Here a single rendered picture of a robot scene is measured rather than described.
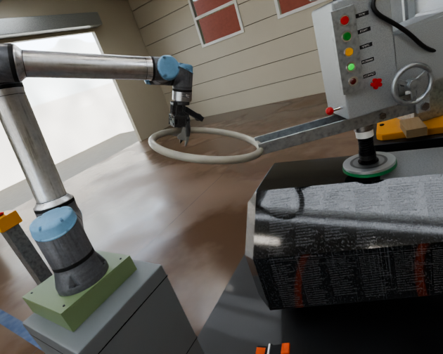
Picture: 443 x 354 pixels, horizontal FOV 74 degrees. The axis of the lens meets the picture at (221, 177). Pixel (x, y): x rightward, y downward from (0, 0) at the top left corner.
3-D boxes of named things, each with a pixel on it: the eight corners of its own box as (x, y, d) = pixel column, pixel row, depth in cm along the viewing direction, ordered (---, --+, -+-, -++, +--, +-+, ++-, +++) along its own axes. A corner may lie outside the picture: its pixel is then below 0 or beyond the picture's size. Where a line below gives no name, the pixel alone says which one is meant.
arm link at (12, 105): (48, 254, 113) (-46, 49, 92) (50, 239, 129) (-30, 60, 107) (89, 238, 119) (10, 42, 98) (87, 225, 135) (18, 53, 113)
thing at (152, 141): (255, 136, 151) (256, 130, 150) (273, 170, 106) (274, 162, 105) (159, 128, 149) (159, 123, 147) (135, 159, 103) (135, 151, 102)
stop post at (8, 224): (89, 326, 223) (9, 206, 184) (107, 332, 213) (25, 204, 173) (67, 350, 208) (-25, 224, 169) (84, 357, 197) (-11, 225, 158)
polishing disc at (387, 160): (337, 174, 132) (336, 172, 131) (350, 154, 146) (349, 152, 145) (391, 174, 118) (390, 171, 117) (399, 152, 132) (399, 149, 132)
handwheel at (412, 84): (419, 95, 114) (417, 56, 109) (437, 99, 105) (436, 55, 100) (380, 107, 116) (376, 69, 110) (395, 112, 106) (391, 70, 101)
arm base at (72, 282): (75, 300, 99) (61, 277, 96) (48, 291, 110) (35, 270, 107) (118, 263, 113) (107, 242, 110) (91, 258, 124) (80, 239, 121)
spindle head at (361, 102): (408, 92, 131) (400, -20, 115) (444, 98, 111) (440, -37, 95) (328, 117, 135) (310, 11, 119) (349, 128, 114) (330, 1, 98)
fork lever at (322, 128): (405, 103, 132) (404, 92, 130) (434, 110, 114) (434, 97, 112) (255, 145, 138) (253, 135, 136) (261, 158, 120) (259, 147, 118)
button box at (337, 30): (361, 88, 110) (351, 4, 100) (365, 88, 107) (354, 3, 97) (340, 94, 111) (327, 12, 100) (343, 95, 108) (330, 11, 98)
